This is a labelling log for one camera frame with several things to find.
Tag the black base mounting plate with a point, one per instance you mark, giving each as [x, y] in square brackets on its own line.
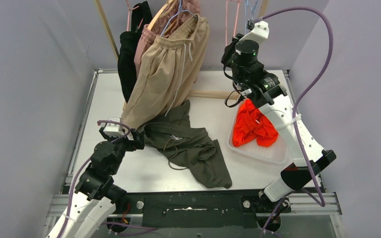
[207, 209]

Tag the orange shorts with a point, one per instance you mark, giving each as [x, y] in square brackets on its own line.
[250, 124]

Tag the black shorts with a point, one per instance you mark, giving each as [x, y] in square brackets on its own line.
[129, 40]

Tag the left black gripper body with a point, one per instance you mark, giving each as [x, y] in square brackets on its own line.
[136, 139]

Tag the wooden clothes rack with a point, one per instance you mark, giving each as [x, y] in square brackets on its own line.
[192, 93]

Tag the olive green shorts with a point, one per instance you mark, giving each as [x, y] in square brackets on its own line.
[186, 147]

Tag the pink shorts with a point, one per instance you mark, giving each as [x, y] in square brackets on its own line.
[147, 37]

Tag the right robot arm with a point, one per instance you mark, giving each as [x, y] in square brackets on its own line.
[270, 97]

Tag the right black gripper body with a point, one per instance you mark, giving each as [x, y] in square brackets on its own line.
[227, 58]

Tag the beige shorts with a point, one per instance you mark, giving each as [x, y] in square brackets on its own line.
[169, 68]

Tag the wooden hanger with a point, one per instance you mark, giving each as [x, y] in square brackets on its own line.
[163, 9]

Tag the pink hanger on black shorts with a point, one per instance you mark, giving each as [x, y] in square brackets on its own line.
[134, 17]

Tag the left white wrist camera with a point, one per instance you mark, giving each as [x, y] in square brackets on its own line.
[114, 127]

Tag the white plastic basket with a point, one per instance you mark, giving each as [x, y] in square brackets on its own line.
[286, 147]

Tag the light blue wire hanger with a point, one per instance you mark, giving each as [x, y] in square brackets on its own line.
[250, 11]

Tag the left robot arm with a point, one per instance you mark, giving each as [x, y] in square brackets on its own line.
[93, 195]

